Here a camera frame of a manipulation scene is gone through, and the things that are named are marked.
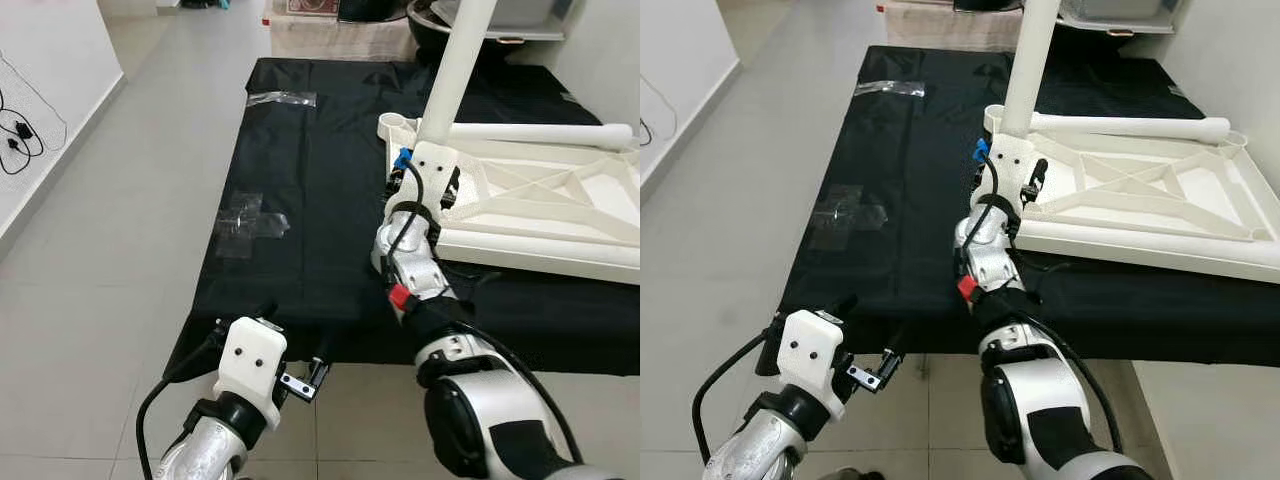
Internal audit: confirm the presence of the white plastic children table top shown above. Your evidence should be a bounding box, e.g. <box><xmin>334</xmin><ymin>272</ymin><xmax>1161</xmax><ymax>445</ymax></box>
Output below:
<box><xmin>982</xmin><ymin>102</ymin><xmax>1280</xmax><ymax>285</ymax></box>
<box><xmin>377</xmin><ymin>112</ymin><xmax>641</xmax><ymax>287</ymax></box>

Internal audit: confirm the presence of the black tablecloth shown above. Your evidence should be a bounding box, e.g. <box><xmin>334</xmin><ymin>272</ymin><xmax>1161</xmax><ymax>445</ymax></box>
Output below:
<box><xmin>165</xmin><ymin>57</ymin><xmax>641</xmax><ymax>379</ymax></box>
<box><xmin>755</xmin><ymin>45</ymin><xmax>1280</xmax><ymax>369</ymax></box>

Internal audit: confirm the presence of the clear tape cross patch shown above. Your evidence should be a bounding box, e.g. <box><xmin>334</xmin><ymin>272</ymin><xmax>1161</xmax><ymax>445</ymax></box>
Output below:
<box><xmin>212</xmin><ymin>189</ymin><xmax>292</xmax><ymax>262</ymax></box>
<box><xmin>811</xmin><ymin>182</ymin><xmax>890</xmax><ymax>252</ymax></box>

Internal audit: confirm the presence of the black wok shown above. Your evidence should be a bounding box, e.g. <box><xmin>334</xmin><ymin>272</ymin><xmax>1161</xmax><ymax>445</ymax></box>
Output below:
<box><xmin>406</xmin><ymin>0</ymin><xmax>541</xmax><ymax>63</ymax></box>

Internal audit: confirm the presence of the clear tape strip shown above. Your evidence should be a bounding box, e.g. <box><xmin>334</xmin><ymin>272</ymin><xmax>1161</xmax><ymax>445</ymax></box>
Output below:
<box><xmin>246</xmin><ymin>90</ymin><xmax>319</xmax><ymax>110</ymax></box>
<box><xmin>854</xmin><ymin>79</ymin><xmax>929</xmax><ymax>99</ymax></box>

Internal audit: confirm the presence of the beige woven cloth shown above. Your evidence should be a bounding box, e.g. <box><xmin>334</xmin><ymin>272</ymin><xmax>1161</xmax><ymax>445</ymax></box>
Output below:
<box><xmin>878</xmin><ymin>0</ymin><xmax>1026</xmax><ymax>53</ymax></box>
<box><xmin>267</xmin><ymin>8</ymin><xmax>426</xmax><ymax>62</ymax></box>

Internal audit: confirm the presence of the shiny dark metal pan lid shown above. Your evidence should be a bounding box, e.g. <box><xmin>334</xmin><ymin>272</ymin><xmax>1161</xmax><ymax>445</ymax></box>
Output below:
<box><xmin>337</xmin><ymin>0</ymin><xmax>411</xmax><ymax>23</ymax></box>

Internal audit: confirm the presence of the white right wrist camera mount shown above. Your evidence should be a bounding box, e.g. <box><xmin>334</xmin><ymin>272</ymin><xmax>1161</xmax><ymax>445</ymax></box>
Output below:
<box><xmin>404</xmin><ymin>140</ymin><xmax>462</xmax><ymax>218</ymax></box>
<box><xmin>974</xmin><ymin>134</ymin><xmax>1035</xmax><ymax>208</ymax></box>

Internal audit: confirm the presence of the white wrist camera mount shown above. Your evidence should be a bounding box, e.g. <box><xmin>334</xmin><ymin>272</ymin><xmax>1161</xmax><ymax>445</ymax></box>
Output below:
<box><xmin>774</xmin><ymin>308</ymin><xmax>850</xmax><ymax>420</ymax></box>
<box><xmin>404</xmin><ymin>140</ymin><xmax>462</xmax><ymax>218</ymax></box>
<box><xmin>974</xmin><ymin>134</ymin><xmax>1035</xmax><ymax>208</ymax></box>
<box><xmin>213</xmin><ymin>316</ymin><xmax>290</xmax><ymax>432</ymax></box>

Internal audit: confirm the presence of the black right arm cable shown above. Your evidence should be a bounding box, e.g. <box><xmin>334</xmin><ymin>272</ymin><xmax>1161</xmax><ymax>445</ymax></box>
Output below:
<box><xmin>960</xmin><ymin>160</ymin><xmax>1116</xmax><ymax>456</ymax></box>
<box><xmin>385</xmin><ymin>165</ymin><xmax>586</xmax><ymax>466</ymax></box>

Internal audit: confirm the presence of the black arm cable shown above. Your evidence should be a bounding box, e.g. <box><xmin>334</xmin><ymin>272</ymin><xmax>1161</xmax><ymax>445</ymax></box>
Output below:
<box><xmin>960</xmin><ymin>160</ymin><xmax>1116</xmax><ymax>456</ymax></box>
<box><xmin>134</xmin><ymin>318</ymin><xmax>239</xmax><ymax>473</ymax></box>
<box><xmin>691</xmin><ymin>322</ymin><xmax>793</xmax><ymax>467</ymax></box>
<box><xmin>385</xmin><ymin>165</ymin><xmax>586</xmax><ymax>466</ymax></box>

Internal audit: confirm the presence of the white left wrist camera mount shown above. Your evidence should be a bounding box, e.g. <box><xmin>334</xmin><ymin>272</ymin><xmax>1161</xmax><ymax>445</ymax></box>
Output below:
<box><xmin>774</xmin><ymin>308</ymin><xmax>850</xmax><ymax>420</ymax></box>
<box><xmin>213</xmin><ymin>316</ymin><xmax>290</xmax><ymax>432</ymax></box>

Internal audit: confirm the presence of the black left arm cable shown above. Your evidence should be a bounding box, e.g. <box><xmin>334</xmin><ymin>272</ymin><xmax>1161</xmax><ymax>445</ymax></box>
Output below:
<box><xmin>691</xmin><ymin>322</ymin><xmax>793</xmax><ymax>467</ymax></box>
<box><xmin>134</xmin><ymin>318</ymin><xmax>239</xmax><ymax>473</ymax></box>

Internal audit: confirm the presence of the black wall power cable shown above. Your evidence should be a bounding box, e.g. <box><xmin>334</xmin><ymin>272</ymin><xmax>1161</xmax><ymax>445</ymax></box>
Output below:
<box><xmin>0</xmin><ymin>55</ymin><xmax>71</xmax><ymax>178</ymax></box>
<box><xmin>640</xmin><ymin>75</ymin><xmax>668</xmax><ymax>148</ymax></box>

